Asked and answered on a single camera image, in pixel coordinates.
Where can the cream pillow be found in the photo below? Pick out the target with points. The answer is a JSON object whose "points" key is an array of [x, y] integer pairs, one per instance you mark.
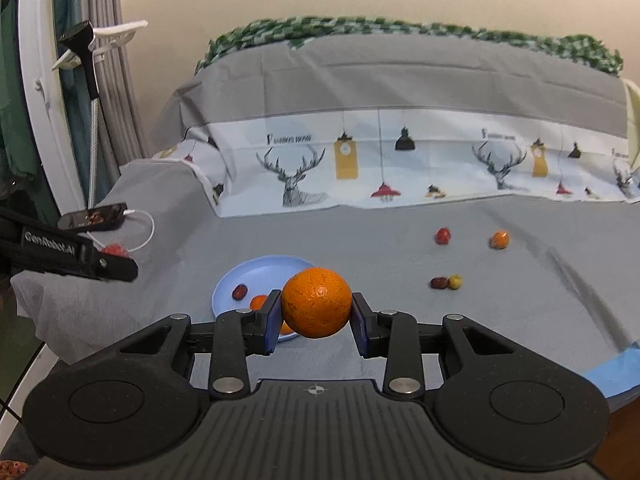
{"points": [[634, 120]]}

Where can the small orange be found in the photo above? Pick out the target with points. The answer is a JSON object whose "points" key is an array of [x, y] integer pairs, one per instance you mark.
{"points": [[500, 239], [286, 331], [316, 302], [257, 302]]}

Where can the grey curtain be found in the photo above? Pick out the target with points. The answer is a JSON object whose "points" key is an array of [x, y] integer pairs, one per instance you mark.
{"points": [[112, 85]]}

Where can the green checkered blanket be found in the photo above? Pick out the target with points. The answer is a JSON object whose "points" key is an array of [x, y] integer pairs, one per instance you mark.
{"points": [[400, 27]]}

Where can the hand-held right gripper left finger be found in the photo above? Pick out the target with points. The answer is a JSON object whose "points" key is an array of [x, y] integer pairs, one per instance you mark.
{"points": [[272, 321]]}

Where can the red fruit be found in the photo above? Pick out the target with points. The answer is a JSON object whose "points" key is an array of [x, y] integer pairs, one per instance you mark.
{"points": [[116, 250], [443, 235]]}

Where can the grey bed sheet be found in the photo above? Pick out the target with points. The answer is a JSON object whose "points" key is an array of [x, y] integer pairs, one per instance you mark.
{"points": [[350, 250]]}

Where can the blue tape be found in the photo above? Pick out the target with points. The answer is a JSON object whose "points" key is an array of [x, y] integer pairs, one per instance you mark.
{"points": [[615, 372]]}

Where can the small green fruit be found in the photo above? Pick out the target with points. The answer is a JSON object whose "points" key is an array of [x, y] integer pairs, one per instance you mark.
{"points": [[455, 282]]}

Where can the grey deer print quilt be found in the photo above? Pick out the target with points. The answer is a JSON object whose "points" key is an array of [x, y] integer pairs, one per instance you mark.
{"points": [[400, 75]]}

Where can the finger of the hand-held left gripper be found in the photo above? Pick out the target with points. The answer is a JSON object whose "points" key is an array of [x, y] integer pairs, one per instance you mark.
{"points": [[120, 269]]}

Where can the blue plastic plate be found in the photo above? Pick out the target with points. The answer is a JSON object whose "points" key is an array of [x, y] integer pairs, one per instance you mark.
{"points": [[260, 275]]}

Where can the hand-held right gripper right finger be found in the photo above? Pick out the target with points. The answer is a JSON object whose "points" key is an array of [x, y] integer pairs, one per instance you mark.
{"points": [[361, 329]]}

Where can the red speckled object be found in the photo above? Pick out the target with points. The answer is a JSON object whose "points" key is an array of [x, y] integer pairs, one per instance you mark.
{"points": [[12, 471]]}

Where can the black smartphone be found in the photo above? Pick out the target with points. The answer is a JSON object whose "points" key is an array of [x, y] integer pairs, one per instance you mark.
{"points": [[92, 217]]}

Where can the green hanging cloth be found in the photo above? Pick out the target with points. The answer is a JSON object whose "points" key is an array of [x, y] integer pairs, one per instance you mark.
{"points": [[15, 85]]}

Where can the white frame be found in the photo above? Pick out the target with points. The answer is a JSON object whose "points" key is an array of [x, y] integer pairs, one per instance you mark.
{"points": [[42, 85]]}

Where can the white plastic clip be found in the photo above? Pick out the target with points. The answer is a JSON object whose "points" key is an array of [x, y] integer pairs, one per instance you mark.
{"points": [[120, 30]]}

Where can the dark red jujube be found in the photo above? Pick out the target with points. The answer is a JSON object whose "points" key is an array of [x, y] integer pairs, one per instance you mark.
{"points": [[438, 283], [240, 291]]}

